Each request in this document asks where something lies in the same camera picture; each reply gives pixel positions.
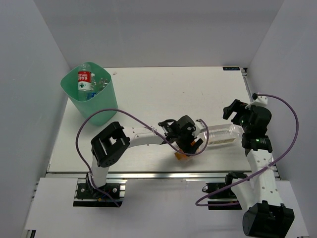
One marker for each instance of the orange juice bottle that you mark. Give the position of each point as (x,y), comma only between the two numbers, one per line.
(183,155)

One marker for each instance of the large red label bottle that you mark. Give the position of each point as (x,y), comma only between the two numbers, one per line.
(84,82)

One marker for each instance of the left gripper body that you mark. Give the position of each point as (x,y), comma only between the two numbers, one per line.
(184,140)

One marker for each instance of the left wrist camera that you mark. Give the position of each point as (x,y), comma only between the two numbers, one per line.
(199,128)

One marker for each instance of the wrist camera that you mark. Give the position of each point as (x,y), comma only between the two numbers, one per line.
(199,128)
(259,100)

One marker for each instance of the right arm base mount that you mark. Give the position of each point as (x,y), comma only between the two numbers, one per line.
(225,197)

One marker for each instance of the large clear bottle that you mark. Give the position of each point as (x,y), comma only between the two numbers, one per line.
(222,134)

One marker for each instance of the green blue label bottle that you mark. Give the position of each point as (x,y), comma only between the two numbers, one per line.
(103,82)

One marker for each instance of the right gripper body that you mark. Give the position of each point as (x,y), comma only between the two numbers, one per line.
(241,118)

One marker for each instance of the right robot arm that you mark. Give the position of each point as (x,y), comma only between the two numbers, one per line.
(266,215)

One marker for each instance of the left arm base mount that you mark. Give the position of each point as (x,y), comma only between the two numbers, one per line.
(86,196)

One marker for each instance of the green plastic bin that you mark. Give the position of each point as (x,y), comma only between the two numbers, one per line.
(102,100)

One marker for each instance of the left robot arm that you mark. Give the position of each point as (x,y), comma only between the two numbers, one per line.
(111,143)

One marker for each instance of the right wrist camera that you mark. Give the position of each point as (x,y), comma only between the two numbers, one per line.
(259,100)

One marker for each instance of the clear bottle blue label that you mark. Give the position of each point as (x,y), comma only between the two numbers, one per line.
(93,88)

